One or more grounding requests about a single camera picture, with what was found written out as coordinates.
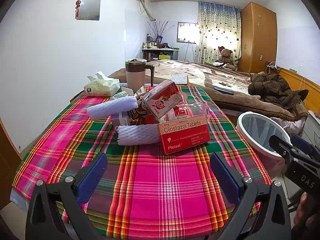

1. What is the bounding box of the clear plastic bottle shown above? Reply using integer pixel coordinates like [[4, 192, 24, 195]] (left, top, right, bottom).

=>
[[173, 92, 212, 120]]

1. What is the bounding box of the red Cilostazol tablet box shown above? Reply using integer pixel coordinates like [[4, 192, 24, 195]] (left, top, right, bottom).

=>
[[158, 115, 210, 155]]

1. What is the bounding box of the purple drink carton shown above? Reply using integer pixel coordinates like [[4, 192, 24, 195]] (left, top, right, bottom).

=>
[[111, 112, 131, 127]]

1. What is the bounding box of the white foam net sleeve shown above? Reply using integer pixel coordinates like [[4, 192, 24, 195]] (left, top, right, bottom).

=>
[[116, 124, 160, 146]]

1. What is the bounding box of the red strawberry milk carton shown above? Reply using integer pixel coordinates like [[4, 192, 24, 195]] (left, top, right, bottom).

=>
[[142, 80, 183, 119]]

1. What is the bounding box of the white trash bin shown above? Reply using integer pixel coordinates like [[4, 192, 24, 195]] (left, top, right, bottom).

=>
[[236, 112, 291, 178]]

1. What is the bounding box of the right hand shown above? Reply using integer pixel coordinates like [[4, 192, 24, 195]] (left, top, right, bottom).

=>
[[293, 192, 316, 227]]

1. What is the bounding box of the wooden headboard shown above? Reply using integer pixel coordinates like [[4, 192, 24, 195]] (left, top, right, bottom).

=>
[[279, 68, 320, 115]]

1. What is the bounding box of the dark brown jacket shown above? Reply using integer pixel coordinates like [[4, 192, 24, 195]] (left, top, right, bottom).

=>
[[248, 73, 309, 112]]

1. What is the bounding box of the bed with brown blanket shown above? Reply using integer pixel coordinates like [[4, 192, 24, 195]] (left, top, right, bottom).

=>
[[107, 59, 309, 122]]

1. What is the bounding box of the plaid tablecloth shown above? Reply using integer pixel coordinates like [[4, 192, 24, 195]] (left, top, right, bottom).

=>
[[10, 86, 271, 239]]

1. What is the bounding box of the teddy bear with hat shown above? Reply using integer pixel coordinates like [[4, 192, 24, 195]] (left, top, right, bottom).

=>
[[217, 46, 236, 71]]

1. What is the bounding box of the wooden wardrobe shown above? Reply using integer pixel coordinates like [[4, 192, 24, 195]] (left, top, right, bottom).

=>
[[238, 2, 277, 73]]

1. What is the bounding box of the orange white small box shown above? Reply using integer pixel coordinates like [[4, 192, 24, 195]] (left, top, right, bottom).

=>
[[170, 74, 189, 85]]

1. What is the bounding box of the patterned curtain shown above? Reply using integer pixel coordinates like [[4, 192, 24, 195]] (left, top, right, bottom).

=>
[[195, 1, 241, 64]]

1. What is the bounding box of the window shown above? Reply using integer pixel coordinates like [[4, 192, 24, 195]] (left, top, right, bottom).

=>
[[177, 22, 200, 44]]

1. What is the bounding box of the cluttered side desk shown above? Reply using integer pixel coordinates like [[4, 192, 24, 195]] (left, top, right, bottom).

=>
[[142, 34, 179, 61]]

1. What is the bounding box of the brown lidded mug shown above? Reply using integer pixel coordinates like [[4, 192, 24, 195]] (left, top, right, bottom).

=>
[[125, 59, 155, 92]]

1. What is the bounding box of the vase with dry branches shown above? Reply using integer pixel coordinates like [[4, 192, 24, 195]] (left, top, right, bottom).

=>
[[148, 20, 173, 48]]

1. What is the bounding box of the wall poster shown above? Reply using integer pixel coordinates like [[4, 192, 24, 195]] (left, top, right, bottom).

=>
[[75, 0, 101, 21]]

